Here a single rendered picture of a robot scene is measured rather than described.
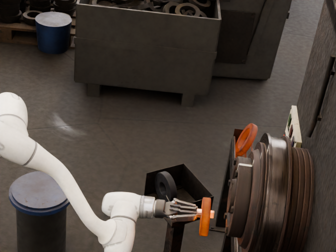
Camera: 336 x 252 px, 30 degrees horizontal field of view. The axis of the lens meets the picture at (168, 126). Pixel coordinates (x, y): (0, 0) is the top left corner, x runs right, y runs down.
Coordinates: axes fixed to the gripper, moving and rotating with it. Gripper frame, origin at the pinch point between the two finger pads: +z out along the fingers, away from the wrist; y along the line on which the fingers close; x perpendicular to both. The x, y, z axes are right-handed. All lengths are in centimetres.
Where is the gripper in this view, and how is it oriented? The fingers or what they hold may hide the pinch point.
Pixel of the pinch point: (205, 213)
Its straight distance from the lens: 254.1
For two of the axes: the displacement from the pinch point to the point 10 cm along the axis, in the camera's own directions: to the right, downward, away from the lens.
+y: -0.9, 5.4, -8.4
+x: 0.6, -8.4, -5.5
